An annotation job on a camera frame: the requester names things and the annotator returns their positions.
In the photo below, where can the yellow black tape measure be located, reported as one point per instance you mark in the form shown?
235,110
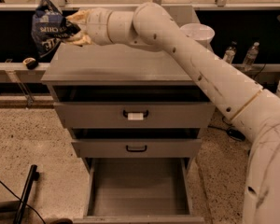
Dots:
30,63

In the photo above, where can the clear water bottle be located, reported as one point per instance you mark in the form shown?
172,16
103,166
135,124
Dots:
230,52
251,56

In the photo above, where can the grey top drawer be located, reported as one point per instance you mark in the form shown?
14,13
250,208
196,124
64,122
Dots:
133,107

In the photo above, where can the grey middle drawer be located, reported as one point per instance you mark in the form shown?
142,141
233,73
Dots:
136,143

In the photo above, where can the black power adapter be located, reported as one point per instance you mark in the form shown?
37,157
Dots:
235,134

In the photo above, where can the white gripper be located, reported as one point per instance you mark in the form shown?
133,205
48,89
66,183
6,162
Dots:
99,26

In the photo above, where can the right clear water bottle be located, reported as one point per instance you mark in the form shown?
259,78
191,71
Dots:
251,56

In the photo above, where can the blue chip bag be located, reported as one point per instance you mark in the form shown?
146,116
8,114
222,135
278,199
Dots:
50,27

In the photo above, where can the black bar lower left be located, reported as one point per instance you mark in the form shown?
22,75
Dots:
33,175

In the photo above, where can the grey drawer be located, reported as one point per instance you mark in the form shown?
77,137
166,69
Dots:
136,143
133,107
138,191

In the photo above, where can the white bowl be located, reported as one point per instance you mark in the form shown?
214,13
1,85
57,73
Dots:
199,32

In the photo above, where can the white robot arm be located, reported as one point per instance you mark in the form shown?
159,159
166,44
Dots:
254,111

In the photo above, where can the left clear water bottle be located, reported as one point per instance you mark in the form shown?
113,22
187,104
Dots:
230,52

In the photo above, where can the grey drawer cabinet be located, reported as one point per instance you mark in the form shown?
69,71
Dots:
113,65

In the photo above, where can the grey bottom drawer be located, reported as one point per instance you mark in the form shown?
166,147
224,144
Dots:
138,191

